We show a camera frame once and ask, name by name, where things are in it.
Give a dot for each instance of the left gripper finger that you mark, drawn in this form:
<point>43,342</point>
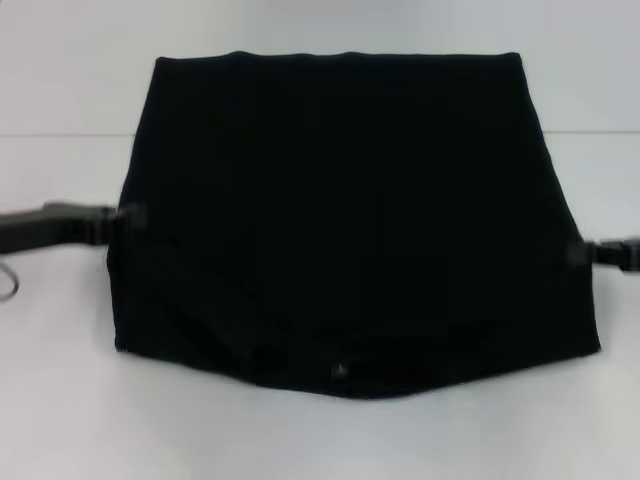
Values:
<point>130,217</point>

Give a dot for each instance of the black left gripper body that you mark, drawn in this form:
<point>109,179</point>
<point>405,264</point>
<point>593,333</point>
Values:
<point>45,225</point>

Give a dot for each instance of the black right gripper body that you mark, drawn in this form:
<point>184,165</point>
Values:
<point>620,255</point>

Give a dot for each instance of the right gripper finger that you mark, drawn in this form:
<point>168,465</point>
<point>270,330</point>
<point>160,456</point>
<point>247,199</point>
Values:
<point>580,255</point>

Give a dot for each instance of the black t-shirt with FREE print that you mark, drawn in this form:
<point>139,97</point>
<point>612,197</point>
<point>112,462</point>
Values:
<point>350,200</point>

